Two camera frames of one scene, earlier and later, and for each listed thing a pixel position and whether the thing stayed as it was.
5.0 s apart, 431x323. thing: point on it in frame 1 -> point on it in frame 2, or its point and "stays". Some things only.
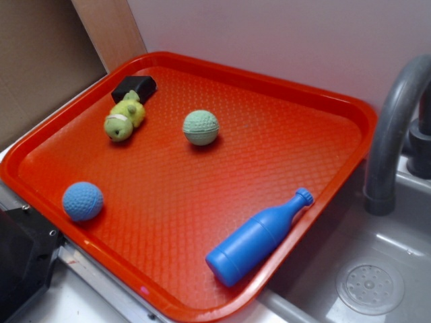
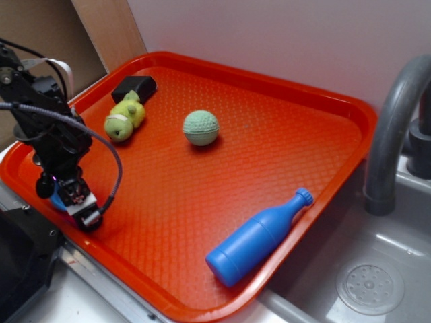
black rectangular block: [145, 86] stays
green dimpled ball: [201, 127] stays
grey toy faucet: [379, 199] stays
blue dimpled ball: [83, 201] -> [57, 199]
